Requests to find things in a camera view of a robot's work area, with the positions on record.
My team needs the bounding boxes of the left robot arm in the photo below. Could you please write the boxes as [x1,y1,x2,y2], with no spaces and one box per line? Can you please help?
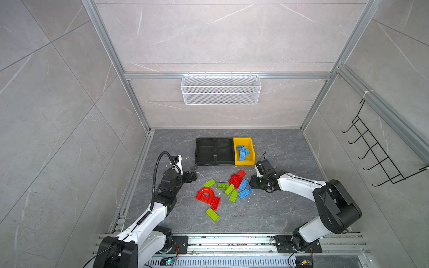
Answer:
[83,151,198,268]

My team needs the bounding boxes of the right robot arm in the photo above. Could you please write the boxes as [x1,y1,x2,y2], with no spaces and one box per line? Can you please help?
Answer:
[250,159,362,252]

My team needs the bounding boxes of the green lego brick left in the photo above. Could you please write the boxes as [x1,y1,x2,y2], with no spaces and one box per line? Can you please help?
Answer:
[204,179,216,188]

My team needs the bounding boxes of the red arch lego piece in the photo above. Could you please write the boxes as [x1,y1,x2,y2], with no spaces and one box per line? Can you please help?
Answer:
[196,187,215,205]

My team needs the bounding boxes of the yellow plastic bin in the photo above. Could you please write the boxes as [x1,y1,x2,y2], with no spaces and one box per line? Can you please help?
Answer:
[233,137,256,166]

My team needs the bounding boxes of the black divided tray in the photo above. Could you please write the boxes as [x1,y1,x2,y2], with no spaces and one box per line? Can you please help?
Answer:
[195,137,235,166]

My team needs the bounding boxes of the red lego brick large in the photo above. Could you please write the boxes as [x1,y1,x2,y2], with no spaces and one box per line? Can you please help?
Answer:
[229,174,242,189]

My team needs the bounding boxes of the green lego brick middle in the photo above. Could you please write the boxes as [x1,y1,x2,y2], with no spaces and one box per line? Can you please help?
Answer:
[217,183,230,190]

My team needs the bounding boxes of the red lego brick near arch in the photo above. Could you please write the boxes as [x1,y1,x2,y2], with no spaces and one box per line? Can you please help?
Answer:
[211,197,221,211]

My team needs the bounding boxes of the green lego brick lower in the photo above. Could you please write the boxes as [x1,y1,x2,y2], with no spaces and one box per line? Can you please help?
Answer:
[229,190,239,203]

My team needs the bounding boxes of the green lego brick tilted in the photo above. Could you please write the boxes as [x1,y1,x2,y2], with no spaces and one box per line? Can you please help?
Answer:
[225,184,235,196]

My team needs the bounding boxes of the green lego brick front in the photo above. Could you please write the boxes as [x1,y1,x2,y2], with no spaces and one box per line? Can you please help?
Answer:
[206,208,220,222]

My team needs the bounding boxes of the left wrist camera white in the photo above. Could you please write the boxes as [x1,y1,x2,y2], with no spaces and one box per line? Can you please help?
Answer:
[172,155,183,175]

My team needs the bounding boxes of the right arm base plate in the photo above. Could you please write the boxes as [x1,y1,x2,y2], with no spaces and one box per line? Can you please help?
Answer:
[271,235,322,253]

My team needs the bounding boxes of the aluminium rail front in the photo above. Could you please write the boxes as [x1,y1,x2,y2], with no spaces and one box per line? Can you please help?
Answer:
[91,233,373,268]

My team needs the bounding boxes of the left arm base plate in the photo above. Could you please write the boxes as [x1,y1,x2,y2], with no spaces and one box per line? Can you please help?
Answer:
[159,235,189,255]

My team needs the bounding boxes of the white wire mesh basket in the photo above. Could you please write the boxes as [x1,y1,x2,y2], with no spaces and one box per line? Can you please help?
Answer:
[181,74,262,105]

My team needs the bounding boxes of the black wire hook rack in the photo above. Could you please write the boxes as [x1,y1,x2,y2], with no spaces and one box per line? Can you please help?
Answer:
[341,99,429,187]

